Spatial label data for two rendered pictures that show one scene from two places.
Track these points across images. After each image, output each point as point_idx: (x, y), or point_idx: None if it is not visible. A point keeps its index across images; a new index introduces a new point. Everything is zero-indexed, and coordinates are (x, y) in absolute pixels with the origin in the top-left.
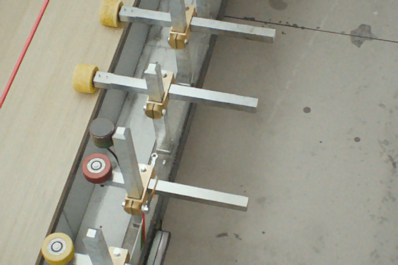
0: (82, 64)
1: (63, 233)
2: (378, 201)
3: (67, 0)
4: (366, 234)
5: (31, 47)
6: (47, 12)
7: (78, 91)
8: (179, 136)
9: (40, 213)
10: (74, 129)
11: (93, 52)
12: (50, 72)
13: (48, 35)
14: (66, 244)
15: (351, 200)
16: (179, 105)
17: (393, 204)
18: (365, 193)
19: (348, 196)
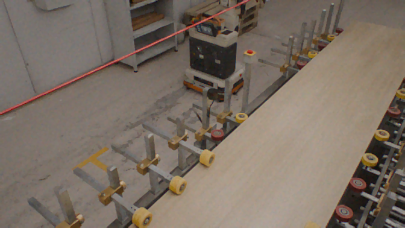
0: (206, 155)
1: (237, 118)
2: (90, 218)
3: (197, 213)
4: (107, 207)
5: (228, 192)
6: (212, 210)
7: (213, 162)
8: (173, 169)
9: (244, 126)
10: (220, 148)
11: (196, 177)
12: (222, 175)
13: (216, 195)
14: (238, 116)
15: (100, 222)
16: (165, 182)
17: (86, 214)
18: (92, 223)
19: (100, 225)
